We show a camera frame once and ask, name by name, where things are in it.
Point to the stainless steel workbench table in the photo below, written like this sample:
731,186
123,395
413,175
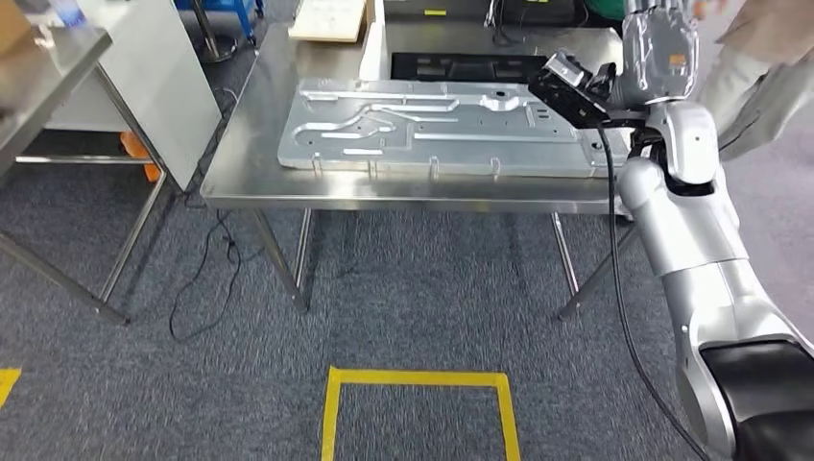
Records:
267,172

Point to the small blue rack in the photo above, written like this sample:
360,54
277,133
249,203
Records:
245,13

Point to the dark equipment with yellow label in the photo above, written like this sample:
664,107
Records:
458,7

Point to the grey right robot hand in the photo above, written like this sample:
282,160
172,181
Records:
661,57

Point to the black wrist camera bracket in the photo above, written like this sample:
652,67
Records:
572,102

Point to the brown cardboard box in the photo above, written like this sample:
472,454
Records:
13,25

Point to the white cabinet panel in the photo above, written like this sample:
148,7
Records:
159,83

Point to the small orange object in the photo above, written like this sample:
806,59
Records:
137,147

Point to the stamped grey metal plate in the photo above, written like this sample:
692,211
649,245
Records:
445,146

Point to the long black plastic part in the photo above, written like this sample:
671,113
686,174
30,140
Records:
467,67

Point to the white foam block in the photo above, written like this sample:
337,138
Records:
374,54

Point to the clear plastic bottle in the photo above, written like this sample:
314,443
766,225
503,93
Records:
69,11

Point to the shallow wooden box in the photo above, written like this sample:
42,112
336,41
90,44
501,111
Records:
327,19

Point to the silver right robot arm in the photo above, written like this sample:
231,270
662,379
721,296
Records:
693,254

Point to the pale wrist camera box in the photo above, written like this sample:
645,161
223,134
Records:
565,69

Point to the chrome stanchion post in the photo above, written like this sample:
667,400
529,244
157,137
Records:
213,44

